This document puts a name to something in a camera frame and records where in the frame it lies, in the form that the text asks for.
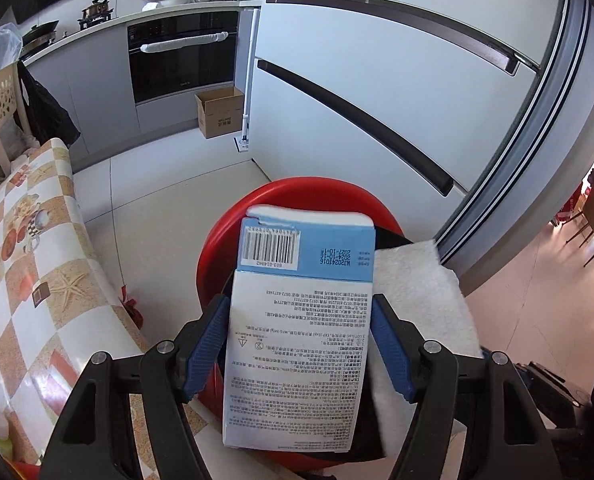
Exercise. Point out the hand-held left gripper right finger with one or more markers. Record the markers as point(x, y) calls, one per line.
point(392, 350)

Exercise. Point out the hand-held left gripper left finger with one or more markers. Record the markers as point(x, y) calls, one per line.
point(204, 350)

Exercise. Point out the white cloth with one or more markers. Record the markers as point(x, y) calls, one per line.
point(422, 290)

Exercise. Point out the blue and white carton box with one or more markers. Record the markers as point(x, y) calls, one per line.
point(297, 360)

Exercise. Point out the black trash bin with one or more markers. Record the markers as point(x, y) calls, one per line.
point(387, 240)

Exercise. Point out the red plastic stool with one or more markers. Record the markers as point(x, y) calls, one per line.
point(217, 260)

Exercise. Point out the cardboard box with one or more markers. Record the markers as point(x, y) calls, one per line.
point(222, 115)

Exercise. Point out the white refrigerator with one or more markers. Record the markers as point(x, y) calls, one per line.
point(377, 85)

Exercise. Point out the white mop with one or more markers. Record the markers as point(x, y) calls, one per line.
point(248, 75)

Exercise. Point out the black built-in oven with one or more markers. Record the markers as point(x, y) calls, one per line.
point(182, 70)

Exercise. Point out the black garment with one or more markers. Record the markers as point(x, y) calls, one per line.
point(47, 110)

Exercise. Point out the steel cooking pot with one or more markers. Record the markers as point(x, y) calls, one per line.
point(97, 10)

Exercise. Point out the black wok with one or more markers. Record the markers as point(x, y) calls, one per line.
point(39, 32)

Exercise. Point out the grey sliding door frame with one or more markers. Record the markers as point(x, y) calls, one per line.
point(552, 110)

